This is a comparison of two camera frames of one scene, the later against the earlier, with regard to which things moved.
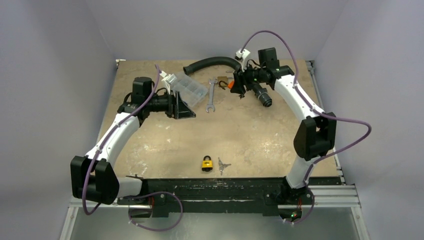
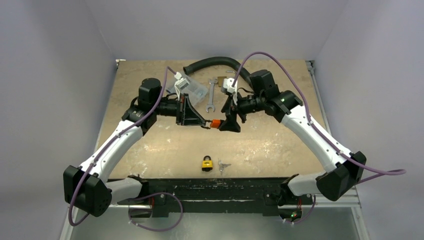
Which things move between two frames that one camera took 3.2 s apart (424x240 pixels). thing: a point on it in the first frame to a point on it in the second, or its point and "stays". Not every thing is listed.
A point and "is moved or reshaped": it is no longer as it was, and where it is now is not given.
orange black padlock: (230, 84) is moved or reshaped
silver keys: (221, 165) stays
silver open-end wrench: (212, 83) stays
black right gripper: (240, 81) to (232, 109)
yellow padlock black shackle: (207, 163) stays
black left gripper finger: (181, 110) to (191, 117)
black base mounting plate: (250, 195) stays
